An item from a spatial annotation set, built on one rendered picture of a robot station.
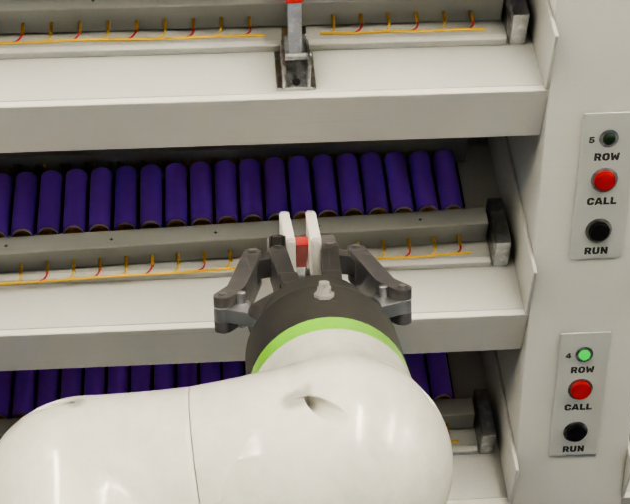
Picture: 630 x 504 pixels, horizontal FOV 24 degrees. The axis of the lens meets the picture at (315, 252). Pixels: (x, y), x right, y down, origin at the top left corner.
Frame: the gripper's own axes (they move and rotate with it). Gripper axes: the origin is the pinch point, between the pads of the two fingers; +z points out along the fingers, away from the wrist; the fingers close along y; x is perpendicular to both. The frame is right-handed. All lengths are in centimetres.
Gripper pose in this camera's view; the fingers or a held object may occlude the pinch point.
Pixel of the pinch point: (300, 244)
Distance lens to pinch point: 106.1
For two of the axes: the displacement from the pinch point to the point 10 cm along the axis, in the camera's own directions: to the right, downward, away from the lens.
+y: 10.0, -0.4, 0.6
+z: -0.7, -3.2, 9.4
